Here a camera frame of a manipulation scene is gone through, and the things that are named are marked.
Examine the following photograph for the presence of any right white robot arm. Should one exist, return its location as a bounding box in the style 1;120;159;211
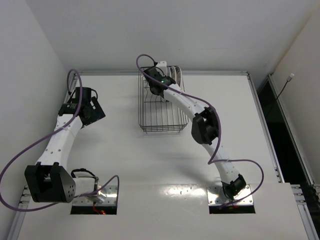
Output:
139;66;246;200

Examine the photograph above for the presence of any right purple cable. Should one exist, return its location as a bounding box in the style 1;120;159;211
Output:
135;53;266;208

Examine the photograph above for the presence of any purple cable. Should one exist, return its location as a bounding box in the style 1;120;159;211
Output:
135;53;266;208
0;68;120;213

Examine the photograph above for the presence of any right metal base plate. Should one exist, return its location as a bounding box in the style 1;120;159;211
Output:
206;185;254;207

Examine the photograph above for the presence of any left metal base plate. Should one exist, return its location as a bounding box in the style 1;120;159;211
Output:
72;185;118;207

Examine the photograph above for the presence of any black cable white connector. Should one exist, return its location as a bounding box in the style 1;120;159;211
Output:
264;73;295;119

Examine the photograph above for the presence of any aluminium frame rail right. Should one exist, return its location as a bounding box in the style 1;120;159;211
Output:
259;74;320;240

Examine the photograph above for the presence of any clear glass patterned plate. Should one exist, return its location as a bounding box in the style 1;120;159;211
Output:
167;66;176;84

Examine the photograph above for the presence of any metal wire dish rack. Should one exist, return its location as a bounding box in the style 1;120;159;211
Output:
138;74;189;133

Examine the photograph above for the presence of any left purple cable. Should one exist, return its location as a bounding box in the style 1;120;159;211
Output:
0;68;120;213

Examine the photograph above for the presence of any white plate green rim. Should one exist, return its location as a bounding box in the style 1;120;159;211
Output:
171;66;179;84
175;65;183;87

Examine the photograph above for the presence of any metal base plate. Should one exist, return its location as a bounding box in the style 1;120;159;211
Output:
72;185;118;207
206;185;254;207

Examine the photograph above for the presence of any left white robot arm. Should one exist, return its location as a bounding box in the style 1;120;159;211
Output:
24;87;106;203

